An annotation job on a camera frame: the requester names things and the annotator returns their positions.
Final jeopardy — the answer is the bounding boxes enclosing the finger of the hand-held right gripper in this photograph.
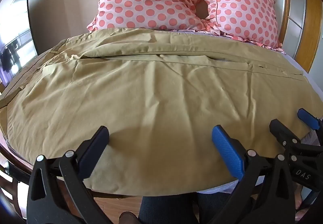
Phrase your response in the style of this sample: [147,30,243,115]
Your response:
[269,119,301,157]
[297,108,323,131]

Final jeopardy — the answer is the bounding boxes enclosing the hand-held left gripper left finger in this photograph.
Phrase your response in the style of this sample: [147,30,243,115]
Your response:
[26,126,110,224]

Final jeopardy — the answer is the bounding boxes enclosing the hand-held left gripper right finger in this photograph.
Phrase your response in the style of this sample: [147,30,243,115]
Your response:
[211,125,296,224]

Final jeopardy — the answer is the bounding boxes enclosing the khaki pants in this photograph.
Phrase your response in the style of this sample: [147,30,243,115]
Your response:
[0,28,321,196]

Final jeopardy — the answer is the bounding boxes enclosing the white bed sheet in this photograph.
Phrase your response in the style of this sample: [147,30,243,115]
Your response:
[192,34,323,195]

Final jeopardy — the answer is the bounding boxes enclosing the person's right leg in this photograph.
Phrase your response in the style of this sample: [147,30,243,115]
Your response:
[196,192,256,224]

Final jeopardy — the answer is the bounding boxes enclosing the person's leg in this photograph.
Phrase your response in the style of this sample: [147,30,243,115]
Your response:
[196,192,256,224]
[137,192,197,224]

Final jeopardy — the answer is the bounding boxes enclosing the person's left foot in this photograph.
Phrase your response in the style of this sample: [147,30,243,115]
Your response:
[119,211,140,224]

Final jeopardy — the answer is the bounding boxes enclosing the person's left leg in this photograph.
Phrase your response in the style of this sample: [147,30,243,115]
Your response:
[137,192,197,224]

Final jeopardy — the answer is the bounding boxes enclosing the wooden wardrobe with grey panels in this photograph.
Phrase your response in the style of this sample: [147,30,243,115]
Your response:
[286,0,323,74]

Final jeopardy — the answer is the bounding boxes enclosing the wooden headboard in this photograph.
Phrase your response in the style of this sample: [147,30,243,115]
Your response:
[249,0,291,56]

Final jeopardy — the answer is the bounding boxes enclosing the window with hanging clothes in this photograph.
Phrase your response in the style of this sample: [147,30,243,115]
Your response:
[0,0,39,86]

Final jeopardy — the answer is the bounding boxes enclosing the dark wooden bed frame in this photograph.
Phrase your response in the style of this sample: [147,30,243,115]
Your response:
[0,80,142,224]

